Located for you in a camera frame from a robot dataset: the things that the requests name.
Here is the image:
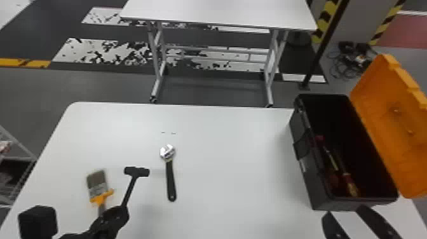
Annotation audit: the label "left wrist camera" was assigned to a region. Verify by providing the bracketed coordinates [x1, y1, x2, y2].
[18, 205, 59, 239]

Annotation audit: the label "black adjustable wrench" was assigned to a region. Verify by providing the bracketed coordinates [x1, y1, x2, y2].
[159, 144, 177, 203]

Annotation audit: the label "red handled screwdriver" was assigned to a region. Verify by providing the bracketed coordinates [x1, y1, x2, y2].
[315, 134, 360, 198]

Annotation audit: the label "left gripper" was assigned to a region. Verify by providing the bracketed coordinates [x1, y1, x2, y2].
[88, 205, 130, 239]

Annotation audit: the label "orange paint brush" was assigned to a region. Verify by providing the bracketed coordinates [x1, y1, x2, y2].
[86, 169, 115, 215]

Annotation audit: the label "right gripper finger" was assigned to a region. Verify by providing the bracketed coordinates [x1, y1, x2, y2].
[355, 204, 403, 239]
[321, 211, 351, 239]

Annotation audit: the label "white side table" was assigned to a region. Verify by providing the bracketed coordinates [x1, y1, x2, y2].
[119, 0, 318, 109]

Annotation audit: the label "black rubber mallet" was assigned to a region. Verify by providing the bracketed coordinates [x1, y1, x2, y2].
[119, 166, 151, 209]

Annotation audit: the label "black tool box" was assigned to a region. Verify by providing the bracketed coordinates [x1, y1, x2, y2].
[288, 53, 427, 212]

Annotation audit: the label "white wire rack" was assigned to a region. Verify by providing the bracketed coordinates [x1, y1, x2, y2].
[0, 125, 37, 209]

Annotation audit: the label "black yellow striped post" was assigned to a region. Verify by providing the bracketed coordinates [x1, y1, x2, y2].
[297, 0, 349, 91]
[368, 0, 407, 46]

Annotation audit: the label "black floor cables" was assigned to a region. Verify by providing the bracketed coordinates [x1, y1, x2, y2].
[327, 40, 379, 81]

